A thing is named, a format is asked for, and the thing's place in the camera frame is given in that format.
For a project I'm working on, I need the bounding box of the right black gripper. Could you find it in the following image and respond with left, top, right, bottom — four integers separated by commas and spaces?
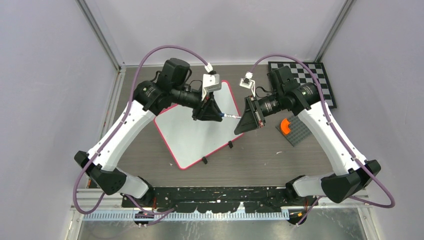
234, 90, 283, 135

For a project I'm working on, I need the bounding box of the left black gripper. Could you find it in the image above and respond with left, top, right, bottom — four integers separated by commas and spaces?
172, 84, 224, 121

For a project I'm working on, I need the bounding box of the white marker blue cap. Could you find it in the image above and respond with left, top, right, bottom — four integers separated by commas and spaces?
220, 113, 241, 119

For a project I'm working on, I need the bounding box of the white whiteboard pink rim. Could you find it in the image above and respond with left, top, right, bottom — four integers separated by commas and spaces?
153, 80, 242, 170

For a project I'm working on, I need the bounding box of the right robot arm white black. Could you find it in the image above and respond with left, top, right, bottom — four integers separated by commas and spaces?
234, 66, 381, 205

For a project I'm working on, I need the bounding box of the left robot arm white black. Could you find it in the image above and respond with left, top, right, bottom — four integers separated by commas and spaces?
74, 58, 223, 207

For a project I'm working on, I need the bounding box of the orange curved block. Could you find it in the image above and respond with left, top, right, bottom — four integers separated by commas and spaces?
279, 118, 291, 136

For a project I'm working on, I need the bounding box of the grey lego baseplate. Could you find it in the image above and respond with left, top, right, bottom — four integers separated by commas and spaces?
275, 115, 312, 147

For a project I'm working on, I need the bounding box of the black white checkerboard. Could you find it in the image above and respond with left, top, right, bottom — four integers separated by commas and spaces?
267, 61, 338, 110

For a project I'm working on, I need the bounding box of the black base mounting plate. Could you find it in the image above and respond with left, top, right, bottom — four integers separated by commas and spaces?
135, 186, 316, 214

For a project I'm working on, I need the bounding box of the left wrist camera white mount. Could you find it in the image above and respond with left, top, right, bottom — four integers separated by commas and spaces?
201, 74, 222, 101

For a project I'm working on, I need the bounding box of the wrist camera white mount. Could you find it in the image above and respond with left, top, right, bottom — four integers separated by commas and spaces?
239, 77, 256, 97
201, 74, 222, 101

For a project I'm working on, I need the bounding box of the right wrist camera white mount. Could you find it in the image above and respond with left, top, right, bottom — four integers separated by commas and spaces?
239, 77, 256, 97

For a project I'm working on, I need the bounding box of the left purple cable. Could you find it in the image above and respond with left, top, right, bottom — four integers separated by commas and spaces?
72, 44, 215, 227

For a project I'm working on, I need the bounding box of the purple cable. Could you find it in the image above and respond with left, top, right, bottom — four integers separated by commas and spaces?
246, 53, 396, 227
72, 44, 215, 227

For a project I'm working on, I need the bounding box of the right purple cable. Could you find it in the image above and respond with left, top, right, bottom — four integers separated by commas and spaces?
246, 53, 396, 227

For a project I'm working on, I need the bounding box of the white slotted cable duct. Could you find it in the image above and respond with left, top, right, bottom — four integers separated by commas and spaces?
83, 209, 290, 221

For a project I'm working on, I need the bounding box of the aluminium frame rail front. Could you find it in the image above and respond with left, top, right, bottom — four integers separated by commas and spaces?
76, 188, 123, 211

